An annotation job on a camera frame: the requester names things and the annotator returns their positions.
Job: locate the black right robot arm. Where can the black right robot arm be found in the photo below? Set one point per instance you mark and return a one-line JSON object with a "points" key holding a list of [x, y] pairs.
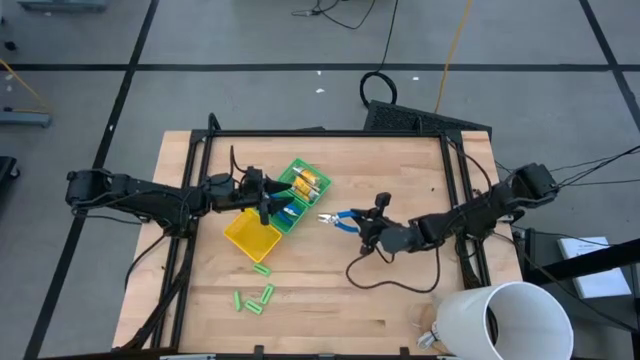
{"points": [[475, 217]]}

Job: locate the black metal beam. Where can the black metal beam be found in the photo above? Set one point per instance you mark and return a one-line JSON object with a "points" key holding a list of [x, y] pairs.
{"points": [[590, 257]]}

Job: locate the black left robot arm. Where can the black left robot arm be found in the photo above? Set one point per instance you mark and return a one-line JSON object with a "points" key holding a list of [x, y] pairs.
{"points": [[150, 197]]}

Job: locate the black aluminium table frame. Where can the black aluminium table frame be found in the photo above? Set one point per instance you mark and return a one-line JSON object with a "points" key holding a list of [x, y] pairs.
{"points": [[325, 134]]}

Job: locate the green eraser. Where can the green eraser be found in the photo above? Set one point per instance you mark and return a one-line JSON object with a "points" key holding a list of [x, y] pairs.
{"points": [[253, 307], [237, 300], [261, 270], [267, 294]]}

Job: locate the green plastic basket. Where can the green plastic basket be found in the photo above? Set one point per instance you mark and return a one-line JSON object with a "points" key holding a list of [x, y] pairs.
{"points": [[320, 172], [295, 222]]}

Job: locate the black perforated computer case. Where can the black perforated computer case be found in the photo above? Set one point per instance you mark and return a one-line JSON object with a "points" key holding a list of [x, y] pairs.
{"points": [[425, 120]]}

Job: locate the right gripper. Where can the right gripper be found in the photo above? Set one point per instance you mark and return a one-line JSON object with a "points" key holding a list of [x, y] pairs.
{"points": [[377, 227]]}

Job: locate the black cabinet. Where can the black cabinet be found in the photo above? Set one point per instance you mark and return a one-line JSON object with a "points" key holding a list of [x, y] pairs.
{"points": [[542, 247]]}

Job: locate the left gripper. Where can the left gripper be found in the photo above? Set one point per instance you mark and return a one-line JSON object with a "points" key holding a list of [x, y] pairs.
{"points": [[255, 192]]}

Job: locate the white cylindrical tube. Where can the white cylindrical tube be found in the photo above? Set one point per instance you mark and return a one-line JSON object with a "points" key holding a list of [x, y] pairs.
{"points": [[465, 320]]}

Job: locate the black chair base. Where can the black chair base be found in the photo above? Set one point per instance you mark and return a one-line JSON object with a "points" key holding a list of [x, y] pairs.
{"points": [[6, 172]]}

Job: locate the white booklet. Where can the white booklet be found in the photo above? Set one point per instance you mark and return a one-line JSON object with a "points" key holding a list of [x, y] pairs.
{"points": [[600, 282]]}

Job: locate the grey metal base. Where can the grey metal base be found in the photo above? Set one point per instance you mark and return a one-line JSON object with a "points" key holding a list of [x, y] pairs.
{"points": [[25, 119], [62, 5]]}

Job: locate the yellow plastic basket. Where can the yellow plastic basket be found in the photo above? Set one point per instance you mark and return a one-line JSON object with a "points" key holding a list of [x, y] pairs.
{"points": [[252, 237]]}

